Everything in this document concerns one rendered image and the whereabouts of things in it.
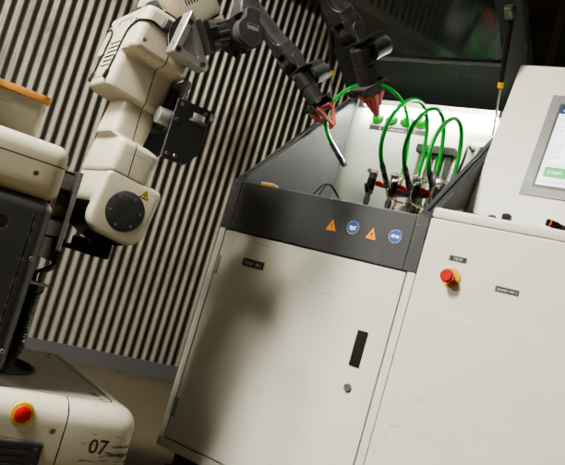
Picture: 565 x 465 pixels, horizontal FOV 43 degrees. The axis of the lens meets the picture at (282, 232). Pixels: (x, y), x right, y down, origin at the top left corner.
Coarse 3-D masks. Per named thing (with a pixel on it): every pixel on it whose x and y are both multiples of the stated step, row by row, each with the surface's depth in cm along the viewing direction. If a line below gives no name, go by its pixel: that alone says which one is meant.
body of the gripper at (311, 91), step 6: (312, 84) 235; (306, 90) 235; (312, 90) 235; (318, 90) 236; (306, 96) 236; (312, 96) 235; (318, 96) 235; (324, 96) 233; (330, 96) 234; (312, 102) 234; (318, 102) 232
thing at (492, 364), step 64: (512, 128) 223; (512, 192) 213; (448, 256) 193; (512, 256) 183; (448, 320) 188; (512, 320) 180; (448, 384) 185; (512, 384) 176; (384, 448) 190; (448, 448) 181; (512, 448) 173
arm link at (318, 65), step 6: (294, 54) 234; (300, 54) 235; (294, 60) 234; (300, 60) 235; (318, 60) 240; (300, 66) 234; (306, 66) 238; (312, 66) 239; (318, 66) 239; (324, 66) 239; (294, 72) 237; (318, 72) 238; (324, 72) 239; (330, 72) 240; (318, 78) 238; (324, 78) 240
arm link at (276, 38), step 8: (264, 8) 236; (264, 16) 235; (264, 24) 234; (272, 24) 235; (272, 32) 235; (280, 32) 236; (264, 40) 237; (272, 40) 234; (280, 40) 235; (288, 40) 236; (272, 48) 236; (280, 48) 234; (288, 48) 235; (296, 48) 236; (280, 56) 237; (288, 56) 234; (280, 64) 238; (288, 64) 235; (288, 72) 239
